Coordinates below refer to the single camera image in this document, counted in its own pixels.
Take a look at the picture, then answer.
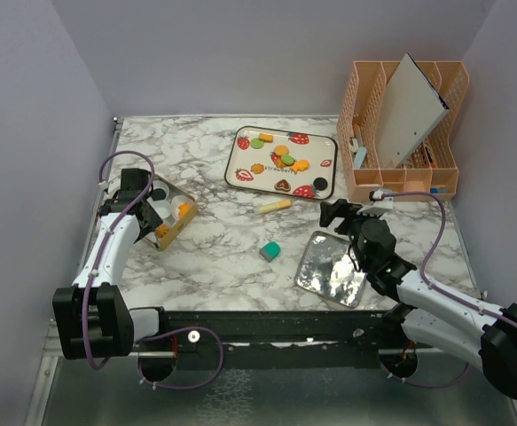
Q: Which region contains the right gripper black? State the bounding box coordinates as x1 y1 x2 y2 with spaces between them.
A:
320 197 382 269

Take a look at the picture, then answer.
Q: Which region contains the black sandwich cookie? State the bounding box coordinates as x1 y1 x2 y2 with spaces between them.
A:
313 177 328 191
152 188 167 201

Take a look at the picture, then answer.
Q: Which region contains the orange flower cookie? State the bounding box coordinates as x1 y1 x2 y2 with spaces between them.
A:
154 224 169 239

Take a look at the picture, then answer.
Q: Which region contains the silver tin lid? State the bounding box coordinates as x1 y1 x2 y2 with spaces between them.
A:
294 231 366 308

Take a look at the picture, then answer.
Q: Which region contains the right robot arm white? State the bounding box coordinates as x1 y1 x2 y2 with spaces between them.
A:
319 189 517 400

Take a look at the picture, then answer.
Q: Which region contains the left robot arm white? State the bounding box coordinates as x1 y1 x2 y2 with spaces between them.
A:
52 169 170 360

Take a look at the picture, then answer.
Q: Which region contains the white paper cup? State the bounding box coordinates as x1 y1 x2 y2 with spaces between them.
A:
152 200 172 220
154 223 170 243
150 181 169 201
170 195 193 220

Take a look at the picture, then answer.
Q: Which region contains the gold cookie tin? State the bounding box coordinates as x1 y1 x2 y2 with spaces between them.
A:
142 175 199 251

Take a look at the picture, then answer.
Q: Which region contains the yellow orange highlighter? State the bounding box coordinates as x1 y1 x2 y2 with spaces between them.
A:
255 199 292 214

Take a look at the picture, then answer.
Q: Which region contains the light blue eraser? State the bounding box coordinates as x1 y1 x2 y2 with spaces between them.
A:
353 146 367 169

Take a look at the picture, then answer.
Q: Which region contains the orange fish cookie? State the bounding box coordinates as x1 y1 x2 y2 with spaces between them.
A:
291 160 309 173

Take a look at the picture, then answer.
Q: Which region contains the brown heart cookie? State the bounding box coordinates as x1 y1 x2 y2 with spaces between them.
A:
274 179 291 193

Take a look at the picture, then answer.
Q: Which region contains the green macaron cookie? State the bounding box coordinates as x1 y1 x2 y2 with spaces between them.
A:
250 138 264 149
280 154 295 166

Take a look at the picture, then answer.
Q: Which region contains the strawberry pattern tray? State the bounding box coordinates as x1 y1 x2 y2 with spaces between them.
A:
224 126 338 201

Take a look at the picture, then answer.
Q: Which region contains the orange swirl cookie centre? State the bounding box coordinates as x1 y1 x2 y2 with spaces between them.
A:
273 156 286 168

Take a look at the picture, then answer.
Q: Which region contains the green grey eraser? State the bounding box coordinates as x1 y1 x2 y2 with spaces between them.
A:
259 241 281 263

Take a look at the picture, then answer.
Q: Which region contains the round tan biscuit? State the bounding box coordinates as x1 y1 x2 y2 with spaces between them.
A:
274 145 289 156

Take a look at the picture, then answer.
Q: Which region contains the cookie pile orange green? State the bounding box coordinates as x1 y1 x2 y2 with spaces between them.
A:
251 163 264 174

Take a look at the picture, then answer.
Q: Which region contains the peach desk organizer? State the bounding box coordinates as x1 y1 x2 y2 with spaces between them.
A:
337 55 469 202

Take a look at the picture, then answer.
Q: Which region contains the green macaron cookie upper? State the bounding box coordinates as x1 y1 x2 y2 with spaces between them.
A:
250 138 264 149

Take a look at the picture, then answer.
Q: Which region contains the grey white board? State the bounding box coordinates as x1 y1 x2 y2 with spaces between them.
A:
374 53 450 169

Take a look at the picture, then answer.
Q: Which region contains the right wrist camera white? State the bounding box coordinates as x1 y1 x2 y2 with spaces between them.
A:
357 188 394 217

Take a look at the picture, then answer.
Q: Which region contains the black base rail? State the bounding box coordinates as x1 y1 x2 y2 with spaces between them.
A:
60 304 485 369

